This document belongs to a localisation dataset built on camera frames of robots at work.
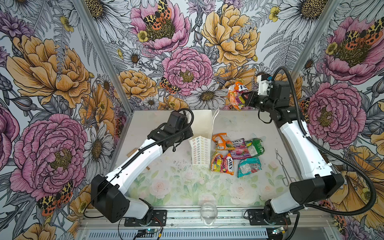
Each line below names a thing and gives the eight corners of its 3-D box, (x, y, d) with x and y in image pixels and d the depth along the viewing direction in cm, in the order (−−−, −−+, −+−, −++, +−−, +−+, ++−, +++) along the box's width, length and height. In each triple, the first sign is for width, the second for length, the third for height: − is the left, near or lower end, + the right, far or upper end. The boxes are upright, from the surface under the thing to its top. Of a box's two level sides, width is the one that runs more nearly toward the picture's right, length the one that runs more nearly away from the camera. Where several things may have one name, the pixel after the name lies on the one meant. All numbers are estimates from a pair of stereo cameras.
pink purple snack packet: (231, 159, 96) (231, 157, 94) (227, 140, 105) (228, 138, 103) (250, 159, 96) (251, 157, 94) (245, 140, 105) (246, 138, 103)
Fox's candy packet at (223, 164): (209, 171, 91) (210, 168, 88) (212, 153, 98) (212, 151, 96) (232, 175, 89) (233, 172, 87) (233, 156, 97) (234, 154, 94)
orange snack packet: (216, 152, 99) (216, 148, 95) (212, 138, 106) (212, 134, 103) (233, 150, 100) (234, 146, 97) (228, 135, 108) (229, 132, 104)
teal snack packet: (238, 177, 89) (241, 170, 82) (235, 162, 95) (238, 155, 88) (257, 177, 89) (263, 170, 82) (253, 162, 95) (258, 155, 88)
